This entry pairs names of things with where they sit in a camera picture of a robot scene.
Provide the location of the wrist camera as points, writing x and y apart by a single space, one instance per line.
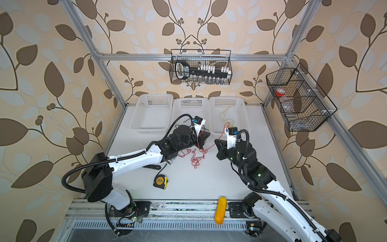
198 123
231 134

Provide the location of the back black wire basket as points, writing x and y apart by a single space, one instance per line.
214 57

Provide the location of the left white plastic basket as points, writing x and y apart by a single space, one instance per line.
152 113

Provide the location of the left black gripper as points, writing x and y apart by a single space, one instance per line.
202 137

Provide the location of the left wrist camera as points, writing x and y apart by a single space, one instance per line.
198 123

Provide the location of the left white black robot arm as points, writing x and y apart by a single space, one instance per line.
95 179

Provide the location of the red white item in basket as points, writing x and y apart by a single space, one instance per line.
280 92

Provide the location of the right white plastic basket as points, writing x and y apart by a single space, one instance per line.
230 110

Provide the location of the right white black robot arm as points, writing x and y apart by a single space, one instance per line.
268 199

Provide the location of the yellow black tape measure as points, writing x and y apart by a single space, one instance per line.
160 181

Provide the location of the side black wire basket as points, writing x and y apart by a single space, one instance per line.
304 107

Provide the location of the black socket tool set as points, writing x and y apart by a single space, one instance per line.
184 71

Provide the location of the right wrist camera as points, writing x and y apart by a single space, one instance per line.
231 134

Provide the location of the yellow corn toy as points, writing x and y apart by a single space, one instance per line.
220 211

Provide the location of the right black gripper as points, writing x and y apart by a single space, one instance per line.
222 148

